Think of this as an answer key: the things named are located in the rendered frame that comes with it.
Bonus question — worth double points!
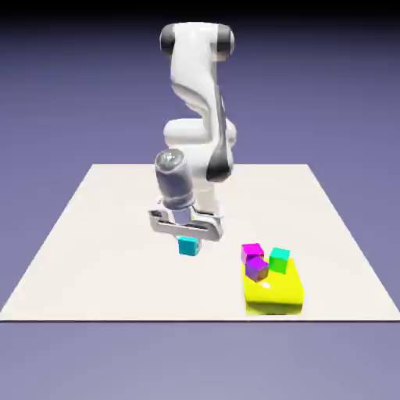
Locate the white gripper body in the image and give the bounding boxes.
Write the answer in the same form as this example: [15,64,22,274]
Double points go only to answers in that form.
[148,208,225,242]

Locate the small cyan cube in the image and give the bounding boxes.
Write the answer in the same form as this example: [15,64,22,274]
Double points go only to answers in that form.
[177,236,202,258]

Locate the small magenta cube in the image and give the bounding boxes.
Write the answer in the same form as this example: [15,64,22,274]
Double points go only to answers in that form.
[241,242,266,264]

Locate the small purple cube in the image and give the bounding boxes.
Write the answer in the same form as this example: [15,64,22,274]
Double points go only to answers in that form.
[245,255,270,284]

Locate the small green cube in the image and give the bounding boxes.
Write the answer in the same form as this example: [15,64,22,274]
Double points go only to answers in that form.
[268,247,291,275]

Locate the large yellow box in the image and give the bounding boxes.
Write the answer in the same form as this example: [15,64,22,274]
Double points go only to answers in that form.
[243,258,305,316]

